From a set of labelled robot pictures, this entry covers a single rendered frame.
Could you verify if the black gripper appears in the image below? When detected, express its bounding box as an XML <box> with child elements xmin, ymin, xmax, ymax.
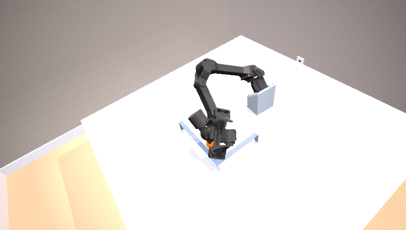
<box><xmin>204</xmin><ymin>108</ymin><xmax>233</xmax><ymax>160</ymax></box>

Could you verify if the clear l-shaped low wall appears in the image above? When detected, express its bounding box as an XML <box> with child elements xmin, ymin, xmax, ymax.
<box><xmin>180</xmin><ymin>125</ymin><xmax>258</xmax><ymax>172</ymax></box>

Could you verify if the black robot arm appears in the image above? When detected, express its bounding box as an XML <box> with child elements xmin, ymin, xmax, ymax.
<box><xmin>188</xmin><ymin>58</ymin><xmax>269</xmax><ymax>146</ymax></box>

